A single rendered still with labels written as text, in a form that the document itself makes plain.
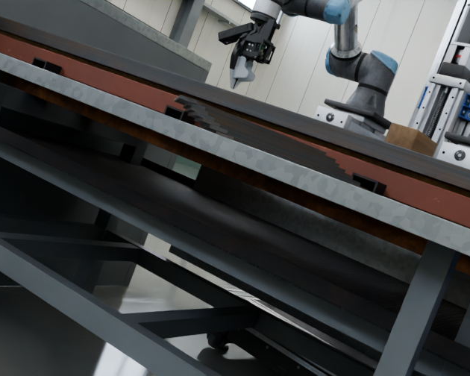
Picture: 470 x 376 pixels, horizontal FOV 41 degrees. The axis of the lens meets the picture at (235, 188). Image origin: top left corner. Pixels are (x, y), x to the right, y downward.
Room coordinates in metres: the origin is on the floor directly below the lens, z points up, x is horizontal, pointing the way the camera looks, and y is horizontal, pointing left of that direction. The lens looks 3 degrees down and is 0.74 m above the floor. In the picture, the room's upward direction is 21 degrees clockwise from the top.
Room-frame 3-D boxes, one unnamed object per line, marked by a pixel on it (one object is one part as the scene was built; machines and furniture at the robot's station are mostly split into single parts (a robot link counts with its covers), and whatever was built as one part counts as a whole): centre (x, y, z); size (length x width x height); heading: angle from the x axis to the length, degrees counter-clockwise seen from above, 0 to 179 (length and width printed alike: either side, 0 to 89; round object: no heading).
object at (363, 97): (2.39, -0.35, 1.09); 0.15 x 0.15 x 0.10
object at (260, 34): (1.76, 0.09, 1.05); 0.09 x 0.08 x 0.12; 58
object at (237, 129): (1.07, 0.03, 0.77); 0.45 x 0.20 x 0.04; 60
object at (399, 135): (1.27, -0.30, 0.87); 0.12 x 0.06 x 0.05; 144
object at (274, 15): (1.77, 0.09, 1.13); 0.08 x 0.08 x 0.05
